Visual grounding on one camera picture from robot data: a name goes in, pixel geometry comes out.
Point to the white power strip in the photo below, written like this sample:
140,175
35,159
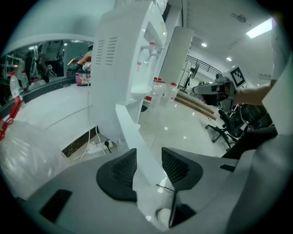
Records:
97,147

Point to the person's right forearm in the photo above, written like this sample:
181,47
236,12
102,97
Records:
251,94

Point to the rectangular ceiling light panel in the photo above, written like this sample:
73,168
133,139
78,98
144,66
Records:
259,28

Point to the large clear red-capped jug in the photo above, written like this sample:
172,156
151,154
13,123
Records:
158,91
170,93

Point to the red and white barrier tape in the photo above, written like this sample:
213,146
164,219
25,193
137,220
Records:
13,109

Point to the black standing fan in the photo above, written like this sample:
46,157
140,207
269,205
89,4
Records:
194,70

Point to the white water dispenser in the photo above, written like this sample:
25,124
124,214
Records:
114,86

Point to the pink patterned bag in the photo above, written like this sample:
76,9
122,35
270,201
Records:
83,78

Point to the grey ceiling fixture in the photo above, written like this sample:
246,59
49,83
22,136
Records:
240,17

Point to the white partition panel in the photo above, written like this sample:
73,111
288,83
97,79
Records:
176,52

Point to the person's dark trousers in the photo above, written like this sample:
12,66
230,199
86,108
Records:
254,139

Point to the white cabinet door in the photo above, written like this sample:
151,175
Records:
142,150

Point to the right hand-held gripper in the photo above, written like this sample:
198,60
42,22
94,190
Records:
225,83

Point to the small red-capped bottle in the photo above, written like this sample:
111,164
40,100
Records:
139,66

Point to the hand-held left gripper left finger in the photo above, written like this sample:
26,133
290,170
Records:
119,173

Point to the round ceiling light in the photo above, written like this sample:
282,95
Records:
204,44
229,59

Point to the clear plastic bag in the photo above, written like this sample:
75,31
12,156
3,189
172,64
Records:
27,157

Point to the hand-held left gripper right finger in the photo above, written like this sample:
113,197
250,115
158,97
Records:
178,169

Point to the black metal railing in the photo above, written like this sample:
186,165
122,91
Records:
206,64

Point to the clear bottle with red cap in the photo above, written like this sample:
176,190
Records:
15,89

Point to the wooden step platform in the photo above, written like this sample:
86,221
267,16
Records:
196,104

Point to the black office chair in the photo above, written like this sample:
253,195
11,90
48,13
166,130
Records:
229,128

